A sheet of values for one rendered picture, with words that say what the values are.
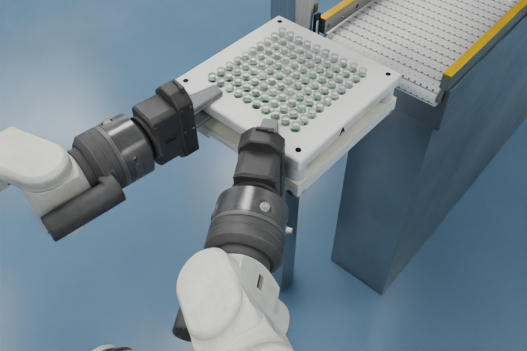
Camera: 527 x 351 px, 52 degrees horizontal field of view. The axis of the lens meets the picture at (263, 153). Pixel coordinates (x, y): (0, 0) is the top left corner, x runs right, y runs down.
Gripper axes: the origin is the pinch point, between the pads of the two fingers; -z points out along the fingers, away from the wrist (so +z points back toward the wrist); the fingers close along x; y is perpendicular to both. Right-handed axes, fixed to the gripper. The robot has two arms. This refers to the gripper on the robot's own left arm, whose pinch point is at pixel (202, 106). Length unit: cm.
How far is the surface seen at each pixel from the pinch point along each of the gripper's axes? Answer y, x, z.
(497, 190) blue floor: 9, 106, -116
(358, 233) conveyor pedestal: -3, 82, -50
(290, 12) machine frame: -13.6, 3.7, -29.5
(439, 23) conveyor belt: 0, 12, -59
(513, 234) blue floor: 23, 105, -103
